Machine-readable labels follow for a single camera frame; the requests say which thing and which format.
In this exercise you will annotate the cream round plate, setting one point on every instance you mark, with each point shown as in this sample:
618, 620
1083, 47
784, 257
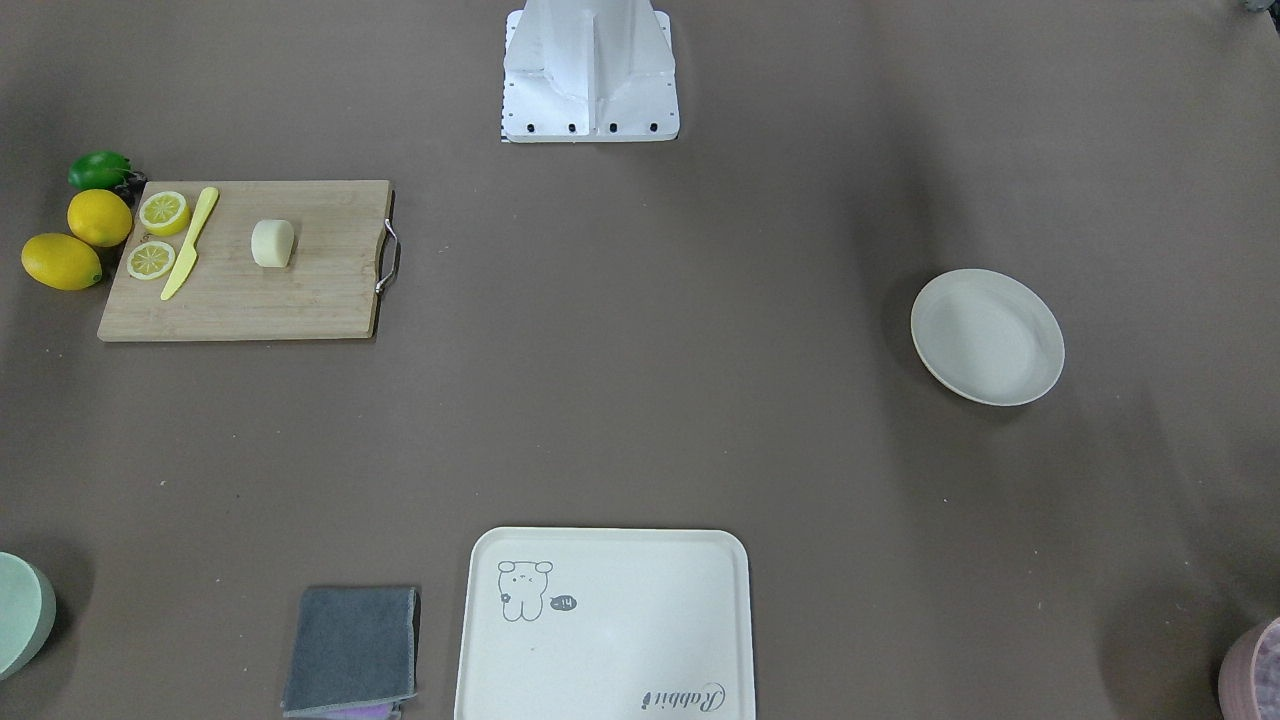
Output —
987, 337

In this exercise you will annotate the cream rabbit tray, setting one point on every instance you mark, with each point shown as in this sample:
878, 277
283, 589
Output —
607, 623

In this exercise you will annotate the bamboo cutting board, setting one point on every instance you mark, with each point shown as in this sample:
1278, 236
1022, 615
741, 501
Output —
327, 291

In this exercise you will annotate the grey folded cloth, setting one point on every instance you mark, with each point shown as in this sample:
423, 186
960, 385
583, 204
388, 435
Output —
353, 654

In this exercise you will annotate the yellow plastic knife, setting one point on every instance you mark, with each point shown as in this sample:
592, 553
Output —
187, 256

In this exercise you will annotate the lemon slice near limes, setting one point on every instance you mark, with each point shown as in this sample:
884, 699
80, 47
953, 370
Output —
164, 214

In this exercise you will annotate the lemon slice near board edge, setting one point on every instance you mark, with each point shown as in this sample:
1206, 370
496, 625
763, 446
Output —
150, 260

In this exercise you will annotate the dark grapes bunch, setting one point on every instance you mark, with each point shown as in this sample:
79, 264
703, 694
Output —
131, 187

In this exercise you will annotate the whole yellow lemon inner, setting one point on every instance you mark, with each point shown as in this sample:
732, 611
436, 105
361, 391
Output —
99, 218

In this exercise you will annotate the whole yellow lemon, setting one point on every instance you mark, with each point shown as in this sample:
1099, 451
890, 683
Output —
99, 218
61, 261

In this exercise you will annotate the green lime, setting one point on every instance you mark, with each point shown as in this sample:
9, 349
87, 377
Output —
99, 170

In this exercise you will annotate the whole yellow lemon outer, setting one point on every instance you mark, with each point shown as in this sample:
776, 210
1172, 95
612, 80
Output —
61, 261

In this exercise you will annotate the mint green bowl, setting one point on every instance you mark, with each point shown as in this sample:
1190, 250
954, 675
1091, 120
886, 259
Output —
28, 610

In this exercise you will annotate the pink bowl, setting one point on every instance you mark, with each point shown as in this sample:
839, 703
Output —
1249, 675

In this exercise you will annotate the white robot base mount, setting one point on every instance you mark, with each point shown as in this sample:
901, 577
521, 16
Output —
589, 71

